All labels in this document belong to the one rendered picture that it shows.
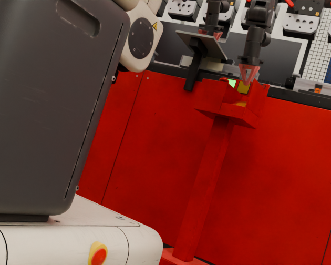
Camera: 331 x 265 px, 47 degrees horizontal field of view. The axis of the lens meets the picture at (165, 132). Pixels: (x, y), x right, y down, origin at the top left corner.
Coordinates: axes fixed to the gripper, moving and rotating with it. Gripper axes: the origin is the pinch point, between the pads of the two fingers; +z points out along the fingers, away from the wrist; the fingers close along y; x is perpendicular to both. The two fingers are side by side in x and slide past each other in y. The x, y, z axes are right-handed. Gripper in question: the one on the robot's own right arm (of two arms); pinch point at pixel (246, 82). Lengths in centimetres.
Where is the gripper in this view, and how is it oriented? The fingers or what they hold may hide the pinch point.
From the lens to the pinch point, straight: 142.9
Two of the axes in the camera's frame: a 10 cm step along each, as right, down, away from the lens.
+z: -1.5, 9.8, 1.6
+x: -8.1, -2.2, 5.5
